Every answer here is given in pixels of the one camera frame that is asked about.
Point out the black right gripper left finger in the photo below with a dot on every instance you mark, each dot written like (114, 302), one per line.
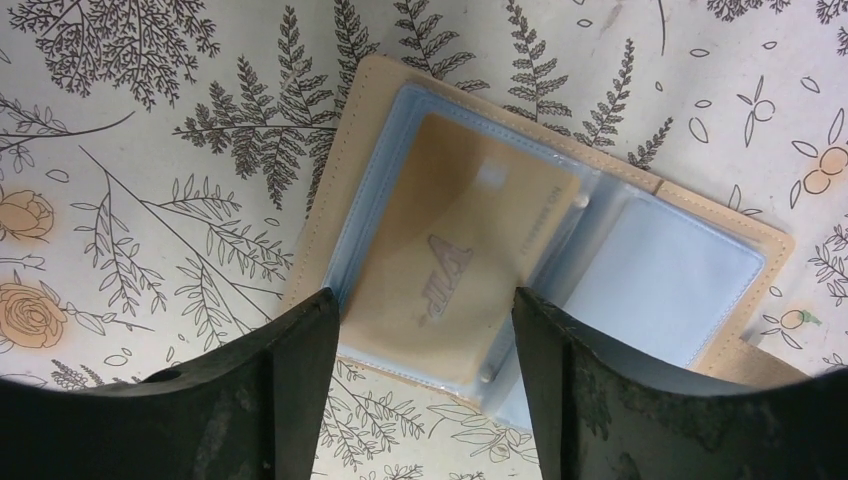
(250, 409)

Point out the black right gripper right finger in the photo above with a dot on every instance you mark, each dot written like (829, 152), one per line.
(601, 409)

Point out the beige leather card holder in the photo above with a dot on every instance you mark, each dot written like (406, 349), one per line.
(642, 260)

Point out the gold VIP card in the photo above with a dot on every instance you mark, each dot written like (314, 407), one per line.
(467, 222)

